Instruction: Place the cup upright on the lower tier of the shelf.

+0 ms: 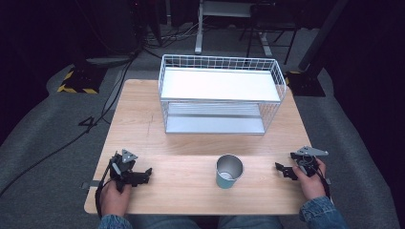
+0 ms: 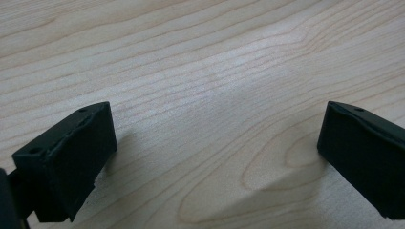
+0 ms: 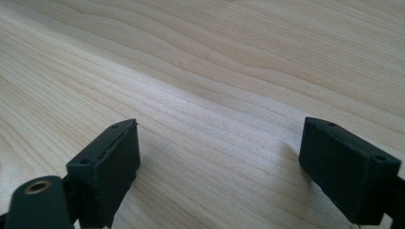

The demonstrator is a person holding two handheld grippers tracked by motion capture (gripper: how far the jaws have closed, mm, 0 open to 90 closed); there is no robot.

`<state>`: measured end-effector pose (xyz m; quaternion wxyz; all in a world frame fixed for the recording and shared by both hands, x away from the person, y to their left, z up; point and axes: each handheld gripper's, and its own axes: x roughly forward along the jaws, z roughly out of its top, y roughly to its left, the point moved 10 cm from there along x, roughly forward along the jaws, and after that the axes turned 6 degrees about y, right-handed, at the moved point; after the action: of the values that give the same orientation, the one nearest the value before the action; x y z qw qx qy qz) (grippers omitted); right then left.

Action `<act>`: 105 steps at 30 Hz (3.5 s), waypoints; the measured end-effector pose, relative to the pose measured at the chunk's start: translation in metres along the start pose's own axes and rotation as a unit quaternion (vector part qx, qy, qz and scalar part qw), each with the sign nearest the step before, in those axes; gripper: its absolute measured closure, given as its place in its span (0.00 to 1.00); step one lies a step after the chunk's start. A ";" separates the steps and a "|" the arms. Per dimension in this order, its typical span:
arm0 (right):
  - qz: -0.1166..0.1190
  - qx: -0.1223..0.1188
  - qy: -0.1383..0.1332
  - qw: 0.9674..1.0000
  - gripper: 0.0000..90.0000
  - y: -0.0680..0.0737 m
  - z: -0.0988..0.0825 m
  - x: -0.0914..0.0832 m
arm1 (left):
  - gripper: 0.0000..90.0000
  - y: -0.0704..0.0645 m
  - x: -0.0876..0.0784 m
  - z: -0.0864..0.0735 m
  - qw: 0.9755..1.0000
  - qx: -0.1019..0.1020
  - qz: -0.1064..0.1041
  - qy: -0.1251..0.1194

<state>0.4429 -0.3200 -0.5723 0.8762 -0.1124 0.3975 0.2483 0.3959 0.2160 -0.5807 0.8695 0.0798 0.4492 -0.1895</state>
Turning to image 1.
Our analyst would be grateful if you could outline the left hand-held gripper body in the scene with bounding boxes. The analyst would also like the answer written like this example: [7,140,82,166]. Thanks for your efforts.
[109,148,139,193]

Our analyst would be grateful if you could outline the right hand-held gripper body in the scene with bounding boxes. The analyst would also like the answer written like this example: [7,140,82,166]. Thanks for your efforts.
[289,145,330,177]

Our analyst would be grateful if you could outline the light blue metal cup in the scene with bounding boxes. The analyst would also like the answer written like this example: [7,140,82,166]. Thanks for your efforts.
[215,154,245,190]

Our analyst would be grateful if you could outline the white wire shelf rack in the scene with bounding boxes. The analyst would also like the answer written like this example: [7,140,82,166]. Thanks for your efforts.
[158,53,288,136]

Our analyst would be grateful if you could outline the person's right hand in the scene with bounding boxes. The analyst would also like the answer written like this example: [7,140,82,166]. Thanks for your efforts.
[291,157,328,201]

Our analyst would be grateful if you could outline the person's left hand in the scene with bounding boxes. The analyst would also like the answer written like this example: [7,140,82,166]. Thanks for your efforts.
[99,181,134,219]

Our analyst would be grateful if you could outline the black stand base yellow stripes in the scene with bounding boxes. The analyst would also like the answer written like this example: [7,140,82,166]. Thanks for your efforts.
[285,70,327,98]
[56,65,108,95]

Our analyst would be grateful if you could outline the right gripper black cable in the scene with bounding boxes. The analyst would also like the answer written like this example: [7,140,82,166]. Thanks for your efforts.
[313,165,332,200]

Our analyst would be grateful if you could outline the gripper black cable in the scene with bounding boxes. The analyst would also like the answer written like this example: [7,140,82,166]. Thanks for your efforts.
[94,158,117,220]
[313,165,332,200]

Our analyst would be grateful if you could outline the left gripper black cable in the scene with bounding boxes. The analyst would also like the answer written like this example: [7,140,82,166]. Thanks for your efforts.
[94,158,117,220]

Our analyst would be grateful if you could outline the long black floor cable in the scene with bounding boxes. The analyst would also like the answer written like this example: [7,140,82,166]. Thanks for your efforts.
[0,56,137,198]

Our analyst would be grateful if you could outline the slanted black metal stand post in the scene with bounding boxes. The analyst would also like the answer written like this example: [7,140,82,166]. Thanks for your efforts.
[297,0,350,73]

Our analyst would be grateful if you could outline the bundle of floor cables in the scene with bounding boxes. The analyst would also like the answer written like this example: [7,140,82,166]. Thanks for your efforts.
[139,18,204,60]

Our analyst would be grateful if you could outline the black metal chair frame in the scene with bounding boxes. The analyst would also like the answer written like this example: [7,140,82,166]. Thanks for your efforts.
[238,3,302,66]

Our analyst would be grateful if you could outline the white desk frame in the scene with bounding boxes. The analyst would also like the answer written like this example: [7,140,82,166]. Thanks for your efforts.
[194,0,274,58]

